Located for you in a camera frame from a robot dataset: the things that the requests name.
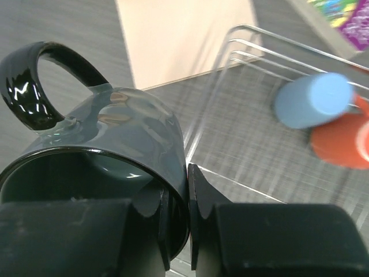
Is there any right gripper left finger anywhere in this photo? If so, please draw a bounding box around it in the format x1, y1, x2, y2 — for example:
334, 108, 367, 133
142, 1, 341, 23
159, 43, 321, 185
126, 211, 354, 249
1, 189, 172, 276

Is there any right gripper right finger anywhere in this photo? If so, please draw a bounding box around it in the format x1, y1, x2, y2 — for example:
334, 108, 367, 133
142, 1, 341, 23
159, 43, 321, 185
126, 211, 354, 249
188, 164, 368, 276

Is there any orange cup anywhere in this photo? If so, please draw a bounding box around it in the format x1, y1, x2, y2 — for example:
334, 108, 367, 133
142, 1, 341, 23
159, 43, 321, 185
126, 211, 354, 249
310, 94, 368, 170

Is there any blue cup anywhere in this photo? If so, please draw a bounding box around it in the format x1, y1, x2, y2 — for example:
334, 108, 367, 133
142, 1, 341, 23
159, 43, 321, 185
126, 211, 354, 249
273, 72, 355, 129

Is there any beige cardboard notebook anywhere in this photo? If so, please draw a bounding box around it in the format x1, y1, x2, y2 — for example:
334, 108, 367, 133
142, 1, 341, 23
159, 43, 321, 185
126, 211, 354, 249
116, 1, 257, 90

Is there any purple treehouse book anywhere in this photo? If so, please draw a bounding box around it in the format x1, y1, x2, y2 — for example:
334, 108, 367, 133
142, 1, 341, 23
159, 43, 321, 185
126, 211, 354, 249
289, 0, 368, 59

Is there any metal wire dish rack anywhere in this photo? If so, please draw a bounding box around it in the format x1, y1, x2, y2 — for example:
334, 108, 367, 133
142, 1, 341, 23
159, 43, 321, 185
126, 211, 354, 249
184, 24, 368, 251

